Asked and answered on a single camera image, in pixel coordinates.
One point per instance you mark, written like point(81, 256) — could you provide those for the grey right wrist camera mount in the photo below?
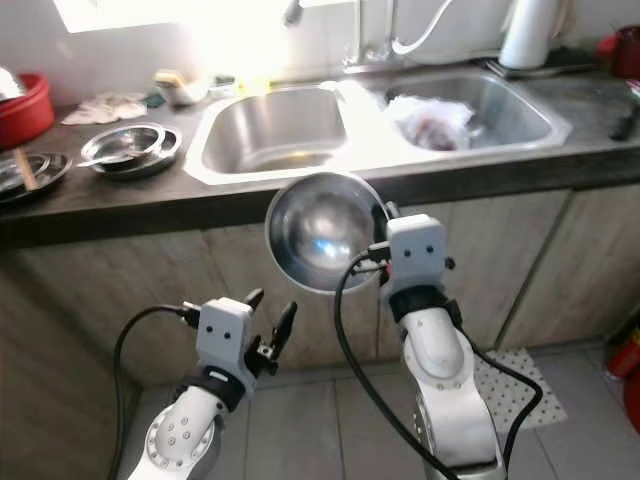
point(420, 250)

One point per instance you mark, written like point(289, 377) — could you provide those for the black tray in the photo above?
point(578, 65)

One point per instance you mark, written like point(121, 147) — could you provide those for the bright window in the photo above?
point(150, 12)

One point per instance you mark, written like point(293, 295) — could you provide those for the white dotted floor mat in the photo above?
point(500, 375)

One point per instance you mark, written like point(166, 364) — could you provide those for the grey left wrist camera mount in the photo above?
point(225, 335)

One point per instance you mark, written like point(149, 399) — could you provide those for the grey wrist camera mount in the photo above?
point(420, 250)
point(225, 335)

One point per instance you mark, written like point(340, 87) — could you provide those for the stainless steel double sink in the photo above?
point(270, 130)

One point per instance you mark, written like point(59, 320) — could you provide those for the reddish wooden chopstick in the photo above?
point(27, 170)

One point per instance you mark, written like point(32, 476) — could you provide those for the white plastic bowl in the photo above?
point(182, 96)

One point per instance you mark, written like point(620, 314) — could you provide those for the clear plastic bag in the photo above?
point(435, 125)

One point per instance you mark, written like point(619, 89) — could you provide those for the green scouring pad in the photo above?
point(151, 99)

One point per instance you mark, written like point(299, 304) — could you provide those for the wide stainless steel dish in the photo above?
point(174, 152)

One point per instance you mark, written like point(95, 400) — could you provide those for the red plastic bucket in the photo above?
point(626, 380)

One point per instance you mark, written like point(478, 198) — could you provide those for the chrome kitchen faucet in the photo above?
point(350, 40)

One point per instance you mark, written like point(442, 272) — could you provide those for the shallow stainless steel dish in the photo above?
point(55, 175)

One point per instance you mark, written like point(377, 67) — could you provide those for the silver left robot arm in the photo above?
point(185, 440)

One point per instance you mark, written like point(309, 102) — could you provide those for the steel spoon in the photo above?
point(95, 160)

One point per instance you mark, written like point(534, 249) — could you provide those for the yellow green-backed sponge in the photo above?
point(170, 77)

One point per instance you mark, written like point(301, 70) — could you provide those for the white crumpled cloth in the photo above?
point(105, 108)

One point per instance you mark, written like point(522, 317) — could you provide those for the dark red pot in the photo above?
point(625, 52)

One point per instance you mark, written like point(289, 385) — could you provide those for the steel pot lid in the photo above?
point(8, 85)

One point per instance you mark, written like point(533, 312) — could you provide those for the white kettle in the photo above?
point(530, 35)

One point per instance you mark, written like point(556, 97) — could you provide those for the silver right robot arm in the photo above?
point(445, 380)

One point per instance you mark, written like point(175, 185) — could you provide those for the grey wood kitchen cabinet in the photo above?
point(540, 260)

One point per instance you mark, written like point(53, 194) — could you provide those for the deep stainless steel bowl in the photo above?
point(320, 230)

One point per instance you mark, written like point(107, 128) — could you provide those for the small clear plastic container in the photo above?
point(223, 87)

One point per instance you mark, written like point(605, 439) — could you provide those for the small stainless steel bowl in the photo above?
point(135, 140)

